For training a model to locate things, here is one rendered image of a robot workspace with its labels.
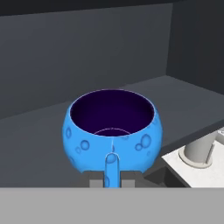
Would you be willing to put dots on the blue bubbled mug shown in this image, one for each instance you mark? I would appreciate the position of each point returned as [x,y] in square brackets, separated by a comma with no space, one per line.
[87,143]

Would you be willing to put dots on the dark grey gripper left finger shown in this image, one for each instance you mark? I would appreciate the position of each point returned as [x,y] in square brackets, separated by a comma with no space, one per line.
[96,178]

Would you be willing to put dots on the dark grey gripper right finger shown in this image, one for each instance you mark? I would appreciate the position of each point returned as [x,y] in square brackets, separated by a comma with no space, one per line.
[128,178]

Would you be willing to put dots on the dark grey open cabinet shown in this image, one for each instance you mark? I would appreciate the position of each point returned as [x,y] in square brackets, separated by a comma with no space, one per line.
[87,52]

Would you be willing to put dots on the grey sink tap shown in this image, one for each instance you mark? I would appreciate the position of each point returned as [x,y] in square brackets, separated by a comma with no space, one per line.
[198,151]

